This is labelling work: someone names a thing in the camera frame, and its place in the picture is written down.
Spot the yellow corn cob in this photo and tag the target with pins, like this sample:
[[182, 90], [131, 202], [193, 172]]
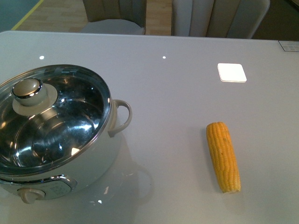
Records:
[[223, 157]]

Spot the glass pot lid with knob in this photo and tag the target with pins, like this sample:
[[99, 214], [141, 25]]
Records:
[[41, 142]]

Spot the white electric cooking pot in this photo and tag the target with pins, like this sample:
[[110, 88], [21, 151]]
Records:
[[33, 96]]

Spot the beige chair left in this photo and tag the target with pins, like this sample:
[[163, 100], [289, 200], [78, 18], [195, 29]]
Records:
[[119, 17]]

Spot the beige chair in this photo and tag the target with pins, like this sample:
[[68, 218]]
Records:
[[119, 17], [218, 18]]

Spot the beige chair right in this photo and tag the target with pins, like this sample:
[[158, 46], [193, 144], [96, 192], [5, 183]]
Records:
[[218, 18]]

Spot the table label sticker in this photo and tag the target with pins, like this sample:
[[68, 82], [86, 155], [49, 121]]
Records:
[[289, 46]]

